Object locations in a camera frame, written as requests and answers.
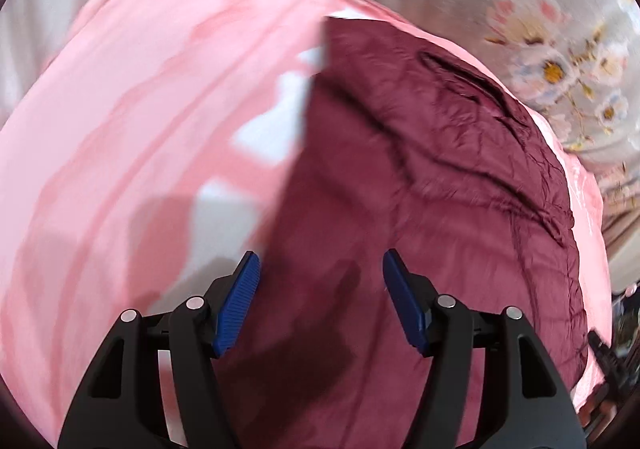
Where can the maroon puffer jacket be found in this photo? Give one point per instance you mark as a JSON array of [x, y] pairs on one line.
[[406, 147]]

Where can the pink plush blanket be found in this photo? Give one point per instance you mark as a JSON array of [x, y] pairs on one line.
[[153, 152]]

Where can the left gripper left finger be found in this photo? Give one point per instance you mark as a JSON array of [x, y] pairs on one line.
[[119, 403]]

